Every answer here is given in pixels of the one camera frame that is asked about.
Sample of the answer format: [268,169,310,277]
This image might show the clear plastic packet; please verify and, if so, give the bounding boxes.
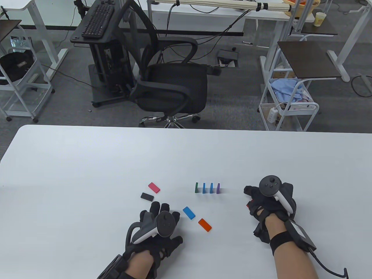
[10,36,31,54]

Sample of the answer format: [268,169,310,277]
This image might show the black bag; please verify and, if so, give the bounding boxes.
[0,50,36,83]

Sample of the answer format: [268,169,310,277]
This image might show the cardboard box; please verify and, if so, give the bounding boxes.
[273,70,297,79]

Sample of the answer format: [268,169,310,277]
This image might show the white desk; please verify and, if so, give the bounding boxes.
[327,0,372,83]
[147,0,316,79]
[0,0,69,82]

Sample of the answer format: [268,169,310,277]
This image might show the person's right hand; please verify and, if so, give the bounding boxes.
[244,185,296,245]

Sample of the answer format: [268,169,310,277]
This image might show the light blue cloth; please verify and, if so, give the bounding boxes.
[270,79,305,102]

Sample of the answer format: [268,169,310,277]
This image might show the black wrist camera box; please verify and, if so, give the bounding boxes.
[283,219,317,252]
[96,254,128,279]

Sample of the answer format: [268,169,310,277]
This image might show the grey floor power box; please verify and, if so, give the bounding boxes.
[217,49,240,68]

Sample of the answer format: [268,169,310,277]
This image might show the beige rolled bamboo mat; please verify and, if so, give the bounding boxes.
[158,0,291,12]

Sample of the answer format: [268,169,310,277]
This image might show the black office chair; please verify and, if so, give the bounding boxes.
[115,0,223,129]

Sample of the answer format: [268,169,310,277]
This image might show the white rolling utility cart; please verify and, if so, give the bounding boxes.
[0,25,56,122]
[258,35,320,132]

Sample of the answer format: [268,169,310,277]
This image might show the black keyboard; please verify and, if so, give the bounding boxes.
[81,3,115,39]

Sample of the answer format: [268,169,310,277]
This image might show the black wrist strap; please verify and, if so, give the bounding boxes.
[270,231,297,256]

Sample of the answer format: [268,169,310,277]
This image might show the dark brown side table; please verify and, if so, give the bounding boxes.
[278,41,342,79]
[301,22,338,36]
[0,19,22,44]

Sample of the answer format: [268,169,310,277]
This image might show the person's left hand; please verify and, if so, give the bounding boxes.
[123,201,184,275]

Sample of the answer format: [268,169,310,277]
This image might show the black rolling computer stand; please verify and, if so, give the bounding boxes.
[70,0,137,108]

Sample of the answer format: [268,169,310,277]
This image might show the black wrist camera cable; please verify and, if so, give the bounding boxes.
[308,248,348,279]

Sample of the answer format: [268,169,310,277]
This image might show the grey white handheld controller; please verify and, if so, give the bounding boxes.
[126,211,176,244]
[259,175,297,218]

